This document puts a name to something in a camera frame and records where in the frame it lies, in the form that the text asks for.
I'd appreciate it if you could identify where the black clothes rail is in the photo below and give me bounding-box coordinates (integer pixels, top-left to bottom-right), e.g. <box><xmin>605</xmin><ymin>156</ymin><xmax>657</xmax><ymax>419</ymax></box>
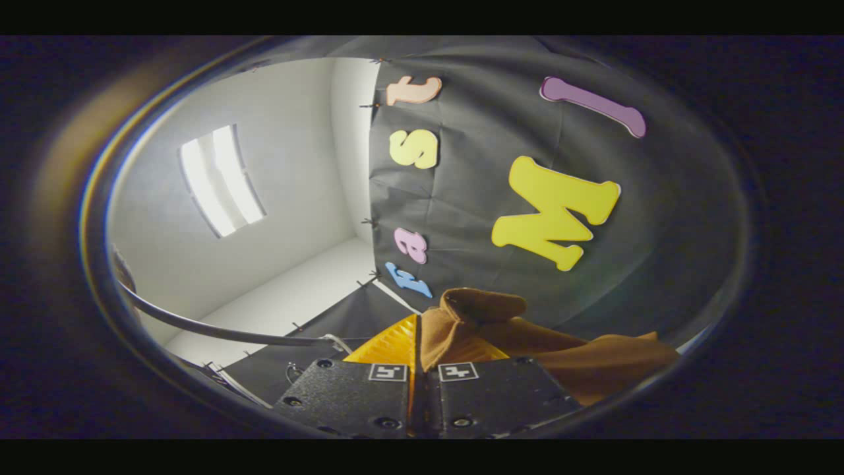
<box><xmin>119</xmin><ymin>284</ymin><xmax>337</xmax><ymax>348</ymax></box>

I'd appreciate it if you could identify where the ceiling light panel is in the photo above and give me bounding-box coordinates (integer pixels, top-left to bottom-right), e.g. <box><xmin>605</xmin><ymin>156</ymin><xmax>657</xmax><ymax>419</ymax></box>
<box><xmin>178</xmin><ymin>124</ymin><xmax>268</xmax><ymax>239</ymax></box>

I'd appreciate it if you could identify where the brown shirt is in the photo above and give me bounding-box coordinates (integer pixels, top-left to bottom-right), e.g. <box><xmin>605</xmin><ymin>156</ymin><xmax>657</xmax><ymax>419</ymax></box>
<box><xmin>419</xmin><ymin>287</ymin><xmax>680</xmax><ymax>406</ymax></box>

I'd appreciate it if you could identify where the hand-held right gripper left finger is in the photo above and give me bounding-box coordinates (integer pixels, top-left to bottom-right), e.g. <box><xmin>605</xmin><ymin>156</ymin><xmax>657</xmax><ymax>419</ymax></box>
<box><xmin>272</xmin><ymin>313</ymin><xmax>421</xmax><ymax>439</ymax></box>

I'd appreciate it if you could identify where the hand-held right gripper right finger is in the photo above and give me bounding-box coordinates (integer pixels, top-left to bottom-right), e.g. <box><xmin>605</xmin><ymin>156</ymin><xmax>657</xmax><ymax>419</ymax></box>
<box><xmin>422</xmin><ymin>343</ymin><xmax>585</xmax><ymax>439</ymax></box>

